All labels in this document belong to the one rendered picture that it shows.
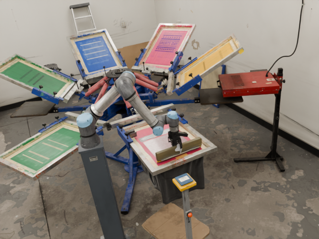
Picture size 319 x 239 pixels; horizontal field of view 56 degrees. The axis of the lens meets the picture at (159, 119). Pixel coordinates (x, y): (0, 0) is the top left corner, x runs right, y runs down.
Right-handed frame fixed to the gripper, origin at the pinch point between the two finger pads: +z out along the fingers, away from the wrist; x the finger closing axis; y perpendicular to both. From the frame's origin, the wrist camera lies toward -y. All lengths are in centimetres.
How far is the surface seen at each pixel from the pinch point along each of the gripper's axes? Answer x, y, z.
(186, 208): 31.0, 15.1, 30.3
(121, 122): -70, 25, -5
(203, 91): -96, -86, 7
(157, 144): -24.5, 8.7, 4.3
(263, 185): -16, -105, 103
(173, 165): 12.1, 12.1, 2.1
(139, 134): -51, 15, 4
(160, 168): 11.5, 23.0, 0.6
